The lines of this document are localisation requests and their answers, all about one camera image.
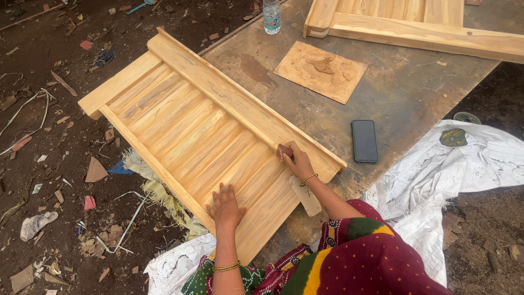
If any person's right hand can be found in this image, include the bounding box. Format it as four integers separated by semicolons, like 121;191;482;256
281;141;316;182

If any person's left hand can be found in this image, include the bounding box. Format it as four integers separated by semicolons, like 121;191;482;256
206;183;248;235

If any small brown sandpaper piece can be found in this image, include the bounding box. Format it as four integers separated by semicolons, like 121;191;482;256
276;143;295;161

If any wooden louvered shutter panel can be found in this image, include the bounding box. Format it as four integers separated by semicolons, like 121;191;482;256
78;28;348;266

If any tan sandpaper strip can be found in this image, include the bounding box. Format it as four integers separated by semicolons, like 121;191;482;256
287;175;323;218

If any frayed yellow cloth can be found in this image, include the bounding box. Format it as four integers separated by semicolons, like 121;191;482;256
121;148;210;241

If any black smartphone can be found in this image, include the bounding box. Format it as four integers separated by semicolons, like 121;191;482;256
351;120;380;164

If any brown board with putty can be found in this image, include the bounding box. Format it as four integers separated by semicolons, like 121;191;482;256
273;40;368;105

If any lump of wood putty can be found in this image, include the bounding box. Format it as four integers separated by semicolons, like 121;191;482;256
305;55;341;77

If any blue plastic scrap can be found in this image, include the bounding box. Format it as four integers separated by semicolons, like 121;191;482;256
106;159;135;175

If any person's red patterned garment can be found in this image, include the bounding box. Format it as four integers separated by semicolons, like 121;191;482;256
181;199;453;295

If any white woven plastic sack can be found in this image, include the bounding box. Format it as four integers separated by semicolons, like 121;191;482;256
143;119;524;295

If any brown triangular cardboard scrap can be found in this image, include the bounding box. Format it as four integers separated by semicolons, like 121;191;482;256
84;156;109;184

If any clear plastic water bottle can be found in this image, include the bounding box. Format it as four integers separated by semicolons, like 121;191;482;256
262;0;282;36

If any green sanding disc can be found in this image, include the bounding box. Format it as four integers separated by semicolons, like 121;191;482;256
453;111;482;125
439;128;468;148

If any crumpled white plastic bag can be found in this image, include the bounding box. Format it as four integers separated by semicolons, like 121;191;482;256
20;211;59;242

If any dark blue rag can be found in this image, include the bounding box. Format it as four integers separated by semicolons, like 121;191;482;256
92;48;116;69

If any thin wooden stick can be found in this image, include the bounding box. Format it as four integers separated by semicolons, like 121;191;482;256
0;3;67;32

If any white plastic strap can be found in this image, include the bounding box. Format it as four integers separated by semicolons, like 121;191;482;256
0;88;56;157
94;191;148;255

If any large wooden door frame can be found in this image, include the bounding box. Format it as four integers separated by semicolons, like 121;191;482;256
302;0;524;65

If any blue handled tool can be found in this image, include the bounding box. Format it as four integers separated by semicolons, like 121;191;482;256
126;0;154;16

